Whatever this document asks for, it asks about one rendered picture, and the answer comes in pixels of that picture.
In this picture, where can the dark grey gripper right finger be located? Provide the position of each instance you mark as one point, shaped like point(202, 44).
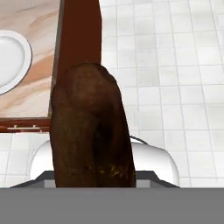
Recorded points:
point(145, 179)

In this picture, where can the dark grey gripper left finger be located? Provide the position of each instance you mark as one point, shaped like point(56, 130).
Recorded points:
point(43, 179)

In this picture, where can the brown sweet potato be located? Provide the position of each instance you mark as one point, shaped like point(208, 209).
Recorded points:
point(87, 122)

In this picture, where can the white rounded object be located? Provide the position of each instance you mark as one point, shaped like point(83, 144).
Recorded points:
point(153, 157)

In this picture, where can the brown wooden drawer front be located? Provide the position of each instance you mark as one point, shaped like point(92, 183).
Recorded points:
point(26, 122)

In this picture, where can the white round plate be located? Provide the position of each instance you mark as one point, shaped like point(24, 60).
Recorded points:
point(11, 58)

